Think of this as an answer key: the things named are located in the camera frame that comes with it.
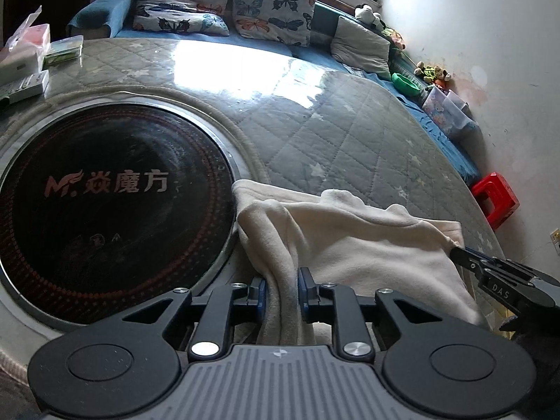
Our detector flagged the clear plastic storage box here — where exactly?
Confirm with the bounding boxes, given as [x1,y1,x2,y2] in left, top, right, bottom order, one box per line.
[422,85,477,141]

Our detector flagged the white power strip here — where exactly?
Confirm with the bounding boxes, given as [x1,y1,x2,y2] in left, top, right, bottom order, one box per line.
[0,70,50,106]

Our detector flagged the clear flat box green contents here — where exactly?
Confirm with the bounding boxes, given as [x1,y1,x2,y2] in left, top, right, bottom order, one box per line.
[44,35,85,65]

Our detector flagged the green plastic basin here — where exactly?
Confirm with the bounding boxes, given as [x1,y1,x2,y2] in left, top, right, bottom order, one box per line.
[391,72,424,97]

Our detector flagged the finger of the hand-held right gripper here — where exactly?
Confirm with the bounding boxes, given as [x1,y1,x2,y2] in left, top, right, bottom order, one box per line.
[450,251,487,279]
[450,247,533,278]

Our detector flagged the panda plush toy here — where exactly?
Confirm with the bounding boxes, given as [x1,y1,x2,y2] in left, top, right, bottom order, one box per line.
[354,3,386,29]

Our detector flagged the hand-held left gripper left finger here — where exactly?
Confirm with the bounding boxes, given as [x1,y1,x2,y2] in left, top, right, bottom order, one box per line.
[125,276,267,362]

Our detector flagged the small plush toys cluster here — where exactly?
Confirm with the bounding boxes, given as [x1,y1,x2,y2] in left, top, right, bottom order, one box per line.
[413,60,451,91]

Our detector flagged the dark teal sofa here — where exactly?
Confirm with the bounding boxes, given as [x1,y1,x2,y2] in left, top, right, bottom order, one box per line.
[65,0,480,184]

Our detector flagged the grey plain pillow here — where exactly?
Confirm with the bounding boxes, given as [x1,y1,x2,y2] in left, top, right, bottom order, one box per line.
[330,15,392,80]

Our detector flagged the pink green plush toy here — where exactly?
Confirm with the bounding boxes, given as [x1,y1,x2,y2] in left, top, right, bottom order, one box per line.
[385,28,407,51]

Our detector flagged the white tissue box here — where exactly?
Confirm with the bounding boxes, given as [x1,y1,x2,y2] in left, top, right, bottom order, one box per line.
[0,5,51,83]

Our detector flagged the large butterfly print pillow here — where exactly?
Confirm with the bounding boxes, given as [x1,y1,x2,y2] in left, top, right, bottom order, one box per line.
[232,0,319,48]

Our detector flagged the flat butterfly print pillow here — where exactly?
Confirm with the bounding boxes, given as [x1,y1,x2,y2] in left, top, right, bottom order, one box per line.
[133,4,231,36]

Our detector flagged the red plastic stool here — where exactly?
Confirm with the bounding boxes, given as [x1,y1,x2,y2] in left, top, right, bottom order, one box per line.
[471,173,520,231]

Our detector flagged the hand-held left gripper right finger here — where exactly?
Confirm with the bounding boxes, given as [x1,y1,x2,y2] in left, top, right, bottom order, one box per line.
[297,267,439,359]

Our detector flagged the cream fleece sweatshirt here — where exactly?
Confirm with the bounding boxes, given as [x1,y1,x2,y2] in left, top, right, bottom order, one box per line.
[231,179,488,347]

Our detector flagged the grey quilted star table cover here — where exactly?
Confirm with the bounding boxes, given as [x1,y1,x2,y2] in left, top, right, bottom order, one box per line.
[0,37,517,359]

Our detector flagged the black round induction cooktop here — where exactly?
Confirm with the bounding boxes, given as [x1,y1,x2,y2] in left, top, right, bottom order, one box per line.
[0,105,239,321]

